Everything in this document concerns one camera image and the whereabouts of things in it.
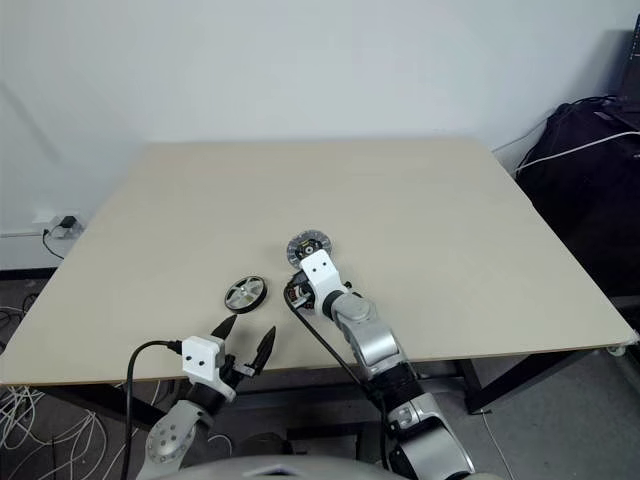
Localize white floor cable bundle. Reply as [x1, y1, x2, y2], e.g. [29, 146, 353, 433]
[0, 382, 166, 480]

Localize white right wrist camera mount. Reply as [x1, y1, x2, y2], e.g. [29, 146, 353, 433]
[297, 251, 351, 316]

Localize round silver motor housing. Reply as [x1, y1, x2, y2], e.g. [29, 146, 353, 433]
[285, 228, 335, 269]

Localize spoked rotor with black rim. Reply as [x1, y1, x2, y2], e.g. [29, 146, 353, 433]
[223, 273, 274, 316]

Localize black table frame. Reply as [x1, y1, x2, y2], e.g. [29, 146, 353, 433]
[0, 344, 626, 431]

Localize white cable on bag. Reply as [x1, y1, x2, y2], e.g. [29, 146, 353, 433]
[514, 128, 640, 176]

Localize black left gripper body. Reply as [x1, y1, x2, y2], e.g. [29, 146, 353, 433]
[220, 352, 257, 390]

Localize thin black socket cable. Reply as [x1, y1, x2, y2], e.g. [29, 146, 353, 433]
[41, 227, 66, 261]

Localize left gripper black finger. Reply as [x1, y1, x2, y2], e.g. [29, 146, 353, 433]
[209, 313, 238, 347]
[251, 325, 278, 376]

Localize black bag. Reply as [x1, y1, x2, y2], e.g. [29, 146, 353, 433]
[514, 97, 640, 301]

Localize grey power socket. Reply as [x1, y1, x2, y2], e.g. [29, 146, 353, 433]
[49, 213, 84, 239]

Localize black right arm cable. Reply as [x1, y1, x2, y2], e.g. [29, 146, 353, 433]
[283, 277, 401, 471]

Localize dark flat block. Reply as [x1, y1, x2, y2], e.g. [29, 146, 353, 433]
[287, 424, 364, 459]

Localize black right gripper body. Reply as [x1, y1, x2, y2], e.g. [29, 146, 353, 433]
[286, 272, 322, 314]

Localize dark rounded shape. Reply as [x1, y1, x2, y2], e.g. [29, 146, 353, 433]
[237, 432, 291, 459]

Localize silver robot torso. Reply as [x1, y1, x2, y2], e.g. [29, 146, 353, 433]
[179, 452, 401, 480]

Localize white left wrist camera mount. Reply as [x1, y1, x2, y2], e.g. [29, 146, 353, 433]
[179, 335, 239, 404]

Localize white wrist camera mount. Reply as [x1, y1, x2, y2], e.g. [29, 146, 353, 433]
[297, 251, 351, 316]
[179, 335, 239, 404]

